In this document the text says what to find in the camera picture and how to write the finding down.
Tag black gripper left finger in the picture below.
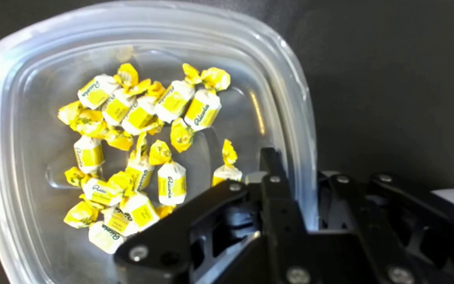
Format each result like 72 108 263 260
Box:
113 181 260 284

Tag round black table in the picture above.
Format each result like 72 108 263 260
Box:
0 0 454 284

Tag yellow wrapped candies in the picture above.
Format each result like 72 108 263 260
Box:
56 62 231 253

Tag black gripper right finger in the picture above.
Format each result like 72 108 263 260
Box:
260 148 454 284

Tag clear plastic candy container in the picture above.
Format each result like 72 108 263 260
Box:
0 0 320 284

